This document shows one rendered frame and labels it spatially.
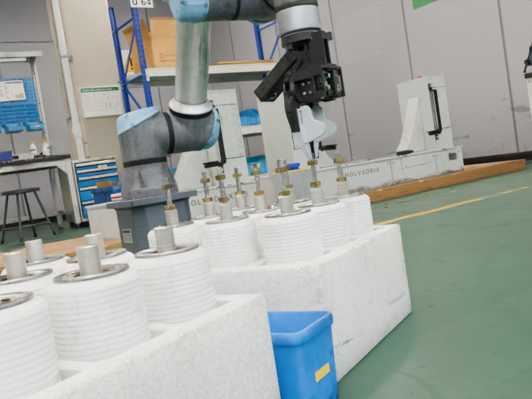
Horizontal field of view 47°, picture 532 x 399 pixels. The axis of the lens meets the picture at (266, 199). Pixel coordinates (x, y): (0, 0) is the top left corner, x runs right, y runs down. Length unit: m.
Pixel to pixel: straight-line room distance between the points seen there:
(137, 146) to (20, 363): 1.13
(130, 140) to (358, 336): 0.85
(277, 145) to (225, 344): 3.23
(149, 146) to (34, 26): 8.43
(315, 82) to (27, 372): 0.70
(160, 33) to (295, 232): 5.59
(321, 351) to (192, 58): 0.94
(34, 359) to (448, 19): 6.70
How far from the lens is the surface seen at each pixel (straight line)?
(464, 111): 6.94
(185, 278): 0.70
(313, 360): 0.83
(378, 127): 7.78
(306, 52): 1.09
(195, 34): 1.57
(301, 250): 0.96
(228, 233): 1.01
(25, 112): 7.18
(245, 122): 6.72
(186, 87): 1.62
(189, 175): 3.49
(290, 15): 1.08
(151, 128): 1.63
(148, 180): 1.61
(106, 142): 7.56
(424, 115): 4.72
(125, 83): 6.66
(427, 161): 4.49
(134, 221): 1.59
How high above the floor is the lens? 0.33
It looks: 3 degrees down
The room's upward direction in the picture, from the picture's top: 9 degrees counter-clockwise
